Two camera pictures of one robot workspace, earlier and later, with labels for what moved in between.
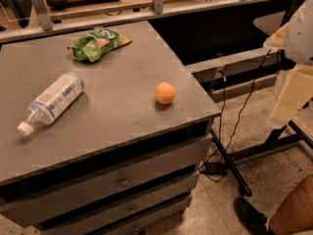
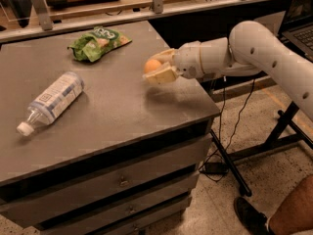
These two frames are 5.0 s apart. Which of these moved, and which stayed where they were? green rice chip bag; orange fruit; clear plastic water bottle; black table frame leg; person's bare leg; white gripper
Moved: orange fruit; white gripper
Stayed: person's bare leg; black table frame leg; clear plastic water bottle; green rice chip bag
